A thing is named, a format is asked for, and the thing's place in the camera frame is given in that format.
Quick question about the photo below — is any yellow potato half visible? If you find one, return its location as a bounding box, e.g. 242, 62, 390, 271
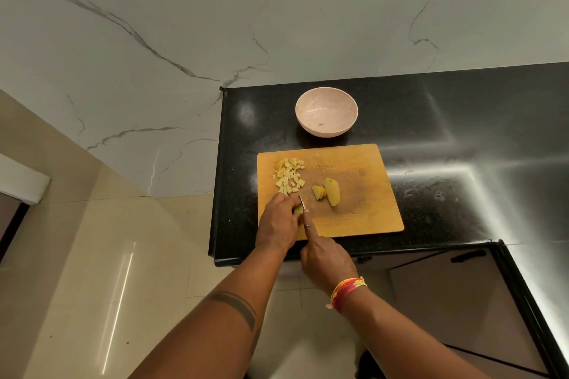
324, 176, 342, 208

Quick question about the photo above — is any person's right hand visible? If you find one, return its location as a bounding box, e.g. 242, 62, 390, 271
299, 210, 360, 297

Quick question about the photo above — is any pink speckled bowl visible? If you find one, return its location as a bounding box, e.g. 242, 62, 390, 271
295, 86, 359, 139

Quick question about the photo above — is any red orange thread bracelet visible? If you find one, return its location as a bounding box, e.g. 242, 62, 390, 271
325, 276, 369, 316

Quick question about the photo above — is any person's left forearm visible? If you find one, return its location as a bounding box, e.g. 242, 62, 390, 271
129, 246, 290, 379

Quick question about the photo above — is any person's left hand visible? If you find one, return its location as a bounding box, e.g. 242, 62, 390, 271
254, 192, 303, 255

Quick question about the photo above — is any person's right forearm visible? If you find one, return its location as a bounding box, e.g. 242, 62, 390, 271
342, 287, 491, 379

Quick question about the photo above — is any wooden cutting board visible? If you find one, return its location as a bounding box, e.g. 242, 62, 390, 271
257, 143, 405, 242

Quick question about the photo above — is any pile of diced potato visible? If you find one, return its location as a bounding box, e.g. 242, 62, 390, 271
272, 157, 307, 197

